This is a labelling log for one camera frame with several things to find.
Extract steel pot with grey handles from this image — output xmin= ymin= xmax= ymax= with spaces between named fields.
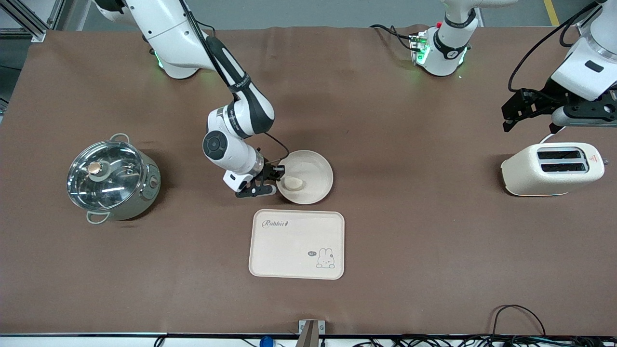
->
xmin=67 ymin=133 xmax=161 ymax=225

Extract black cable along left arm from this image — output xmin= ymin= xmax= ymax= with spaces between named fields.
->
xmin=509 ymin=1 xmax=601 ymax=92

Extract aluminium frame rail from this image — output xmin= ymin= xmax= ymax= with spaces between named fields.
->
xmin=0 ymin=0 xmax=66 ymax=43

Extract cream rabbit print tray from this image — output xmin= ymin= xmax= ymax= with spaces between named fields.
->
xmin=249 ymin=209 xmax=346 ymax=280

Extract looped black cable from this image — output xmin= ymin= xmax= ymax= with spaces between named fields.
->
xmin=491 ymin=305 xmax=547 ymax=338

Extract brown table cover cloth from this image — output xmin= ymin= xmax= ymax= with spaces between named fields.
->
xmin=0 ymin=24 xmax=617 ymax=336

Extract glass lid with gold knob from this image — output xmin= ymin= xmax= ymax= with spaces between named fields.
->
xmin=67 ymin=141 xmax=145 ymax=211

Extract tangled black cables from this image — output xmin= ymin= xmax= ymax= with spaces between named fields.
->
xmin=395 ymin=335 xmax=617 ymax=347

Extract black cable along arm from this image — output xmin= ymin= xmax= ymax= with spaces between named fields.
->
xmin=509 ymin=1 xmax=601 ymax=92
xmin=178 ymin=0 xmax=291 ymax=164

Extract cream two-slot toaster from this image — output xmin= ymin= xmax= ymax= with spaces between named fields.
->
xmin=500 ymin=142 xmax=605 ymax=197

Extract aluminium post bracket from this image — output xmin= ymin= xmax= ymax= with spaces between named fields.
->
xmin=298 ymin=320 xmax=325 ymax=347

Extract black cable at arm base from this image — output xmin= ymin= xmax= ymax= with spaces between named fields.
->
xmin=370 ymin=24 xmax=416 ymax=51

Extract cream round plate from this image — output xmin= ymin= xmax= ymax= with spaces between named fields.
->
xmin=276 ymin=150 xmax=334 ymax=205

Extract black cable along right arm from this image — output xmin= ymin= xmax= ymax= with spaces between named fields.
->
xmin=178 ymin=0 xmax=291 ymax=164

